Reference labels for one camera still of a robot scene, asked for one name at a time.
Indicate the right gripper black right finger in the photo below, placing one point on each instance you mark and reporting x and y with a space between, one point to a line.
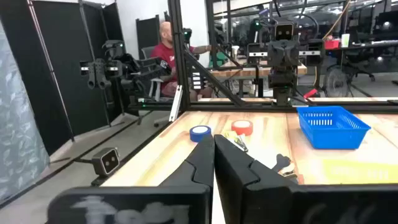
248 199

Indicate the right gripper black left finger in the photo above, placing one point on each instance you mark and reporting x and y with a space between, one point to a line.
192 199

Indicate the black staple remover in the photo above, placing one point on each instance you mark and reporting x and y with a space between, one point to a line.
282 161

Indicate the light blue staple remover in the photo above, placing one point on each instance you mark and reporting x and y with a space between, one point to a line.
237 141

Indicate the blue tape roll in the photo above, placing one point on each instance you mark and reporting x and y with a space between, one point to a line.
199 133

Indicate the red tape roll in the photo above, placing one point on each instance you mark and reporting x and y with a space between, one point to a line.
242 128

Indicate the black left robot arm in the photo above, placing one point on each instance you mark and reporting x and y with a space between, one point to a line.
282 81

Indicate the background black robot arm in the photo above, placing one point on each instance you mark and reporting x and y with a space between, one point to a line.
124 67

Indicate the red box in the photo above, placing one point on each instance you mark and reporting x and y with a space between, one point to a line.
332 44

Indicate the background wooden table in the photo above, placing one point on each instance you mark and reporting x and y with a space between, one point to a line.
236 72

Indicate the black floor fan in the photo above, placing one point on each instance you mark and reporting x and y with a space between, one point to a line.
337 81

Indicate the white cup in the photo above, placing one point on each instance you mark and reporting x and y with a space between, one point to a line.
345 40

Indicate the blue plastic basket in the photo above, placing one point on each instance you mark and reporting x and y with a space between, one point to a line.
332 130

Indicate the person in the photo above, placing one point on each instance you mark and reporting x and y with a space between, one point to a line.
164 53

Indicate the grey office chair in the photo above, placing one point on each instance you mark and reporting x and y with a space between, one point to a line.
148 53

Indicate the small black partition panel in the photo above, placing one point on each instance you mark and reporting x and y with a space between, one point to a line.
147 34

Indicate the large black partition panel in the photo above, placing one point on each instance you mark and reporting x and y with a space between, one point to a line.
62 77

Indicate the grey patterned curtain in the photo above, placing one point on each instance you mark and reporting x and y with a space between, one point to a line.
18 140

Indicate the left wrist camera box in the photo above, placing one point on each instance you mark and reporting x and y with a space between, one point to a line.
284 31

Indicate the black table-level camera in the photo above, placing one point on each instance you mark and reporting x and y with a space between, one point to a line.
106 161

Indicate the white metal bracket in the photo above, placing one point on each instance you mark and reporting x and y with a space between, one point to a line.
176 104

